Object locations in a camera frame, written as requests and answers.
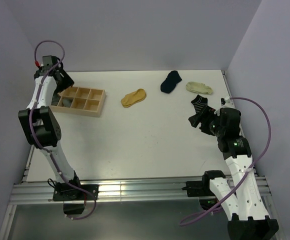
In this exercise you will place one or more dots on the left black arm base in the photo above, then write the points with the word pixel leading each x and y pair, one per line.
pixel 74 200

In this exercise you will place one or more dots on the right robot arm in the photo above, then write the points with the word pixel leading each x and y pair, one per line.
pixel 248 218

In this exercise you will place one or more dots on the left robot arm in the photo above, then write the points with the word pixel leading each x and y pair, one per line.
pixel 39 124

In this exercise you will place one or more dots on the navy blue sock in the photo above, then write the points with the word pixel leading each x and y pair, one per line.
pixel 170 82

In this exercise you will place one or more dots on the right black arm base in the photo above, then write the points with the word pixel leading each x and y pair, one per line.
pixel 196 189

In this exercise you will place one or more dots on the dark grey sock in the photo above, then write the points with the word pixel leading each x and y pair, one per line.
pixel 55 100

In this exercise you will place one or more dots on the cream sock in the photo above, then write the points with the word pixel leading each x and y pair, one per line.
pixel 199 88

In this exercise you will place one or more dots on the black striped sock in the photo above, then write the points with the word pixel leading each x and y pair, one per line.
pixel 199 103

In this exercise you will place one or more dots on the aluminium frame rail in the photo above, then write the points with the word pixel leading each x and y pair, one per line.
pixel 127 190

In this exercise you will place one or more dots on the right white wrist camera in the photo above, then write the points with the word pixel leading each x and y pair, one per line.
pixel 226 102

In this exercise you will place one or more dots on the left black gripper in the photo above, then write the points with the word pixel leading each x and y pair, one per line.
pixel 67 81

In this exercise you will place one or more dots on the mustard yellow sock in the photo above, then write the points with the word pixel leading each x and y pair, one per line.
pixel 134 97

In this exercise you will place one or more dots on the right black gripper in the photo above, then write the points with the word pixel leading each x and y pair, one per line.
pixel 208 113

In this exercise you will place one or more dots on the light grey sock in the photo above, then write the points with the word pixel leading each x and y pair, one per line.
pixel 66 102

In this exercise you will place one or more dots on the wooden compartment tray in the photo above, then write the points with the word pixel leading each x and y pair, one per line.
pixel 86 101

